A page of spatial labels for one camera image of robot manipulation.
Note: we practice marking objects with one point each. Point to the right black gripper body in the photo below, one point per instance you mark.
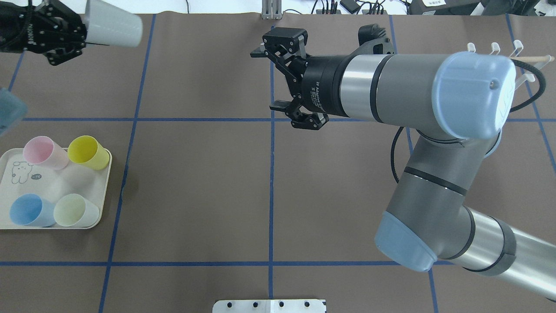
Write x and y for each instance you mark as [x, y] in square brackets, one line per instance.
[323, 86]

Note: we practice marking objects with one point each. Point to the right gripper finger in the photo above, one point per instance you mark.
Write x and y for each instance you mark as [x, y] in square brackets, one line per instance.
[285, 48]
[299, 119]

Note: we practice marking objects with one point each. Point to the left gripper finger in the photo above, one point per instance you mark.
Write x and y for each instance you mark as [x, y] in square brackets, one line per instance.
[60, 52]
[54, 19]

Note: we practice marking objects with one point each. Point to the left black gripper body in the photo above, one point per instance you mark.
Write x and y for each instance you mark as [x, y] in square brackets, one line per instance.
[12, 31]

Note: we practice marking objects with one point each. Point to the grey cup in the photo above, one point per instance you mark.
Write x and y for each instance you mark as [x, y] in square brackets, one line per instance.
[110, 25]

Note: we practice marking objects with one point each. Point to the pink cup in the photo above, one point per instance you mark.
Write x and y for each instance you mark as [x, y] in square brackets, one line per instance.
[44, 152]

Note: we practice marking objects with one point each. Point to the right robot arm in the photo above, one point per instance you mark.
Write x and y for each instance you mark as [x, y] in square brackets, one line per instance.
[459, 104]

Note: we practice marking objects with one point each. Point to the yellow cup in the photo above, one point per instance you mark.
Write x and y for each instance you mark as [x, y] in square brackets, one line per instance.
[87, 151]

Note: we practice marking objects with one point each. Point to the cream white cup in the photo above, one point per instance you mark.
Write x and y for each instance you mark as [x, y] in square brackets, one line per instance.
[75, 211]

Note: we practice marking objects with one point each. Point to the blue cup back row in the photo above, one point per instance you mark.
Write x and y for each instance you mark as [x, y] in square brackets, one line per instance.
[32, 210]

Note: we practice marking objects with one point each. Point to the wooden rack dowel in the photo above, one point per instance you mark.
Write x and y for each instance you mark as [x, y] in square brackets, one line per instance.
[546, 58]

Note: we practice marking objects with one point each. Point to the black power adapter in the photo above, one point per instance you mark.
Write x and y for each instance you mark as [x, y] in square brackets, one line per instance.
[352, 6]

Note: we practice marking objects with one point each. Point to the cream plastic tray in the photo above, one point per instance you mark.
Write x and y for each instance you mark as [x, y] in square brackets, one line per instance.
[50, 184]

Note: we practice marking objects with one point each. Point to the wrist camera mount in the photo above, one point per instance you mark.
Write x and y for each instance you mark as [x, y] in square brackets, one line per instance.
[373, 40]

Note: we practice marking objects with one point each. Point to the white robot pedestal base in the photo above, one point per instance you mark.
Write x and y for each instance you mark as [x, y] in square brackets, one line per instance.
[270, 306]

